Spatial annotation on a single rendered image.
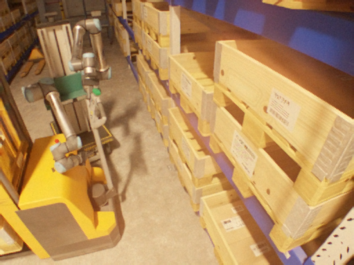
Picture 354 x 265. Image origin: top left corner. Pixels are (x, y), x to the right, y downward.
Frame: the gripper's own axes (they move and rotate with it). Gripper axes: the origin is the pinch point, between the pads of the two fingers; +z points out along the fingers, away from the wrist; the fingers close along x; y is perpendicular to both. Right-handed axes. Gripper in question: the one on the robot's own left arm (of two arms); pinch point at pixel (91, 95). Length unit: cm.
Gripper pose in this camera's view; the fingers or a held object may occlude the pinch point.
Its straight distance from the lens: 190.6
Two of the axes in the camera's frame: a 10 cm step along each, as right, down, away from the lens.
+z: 0.9, 9.9, 0.6
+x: -7.8, 1.1, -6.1
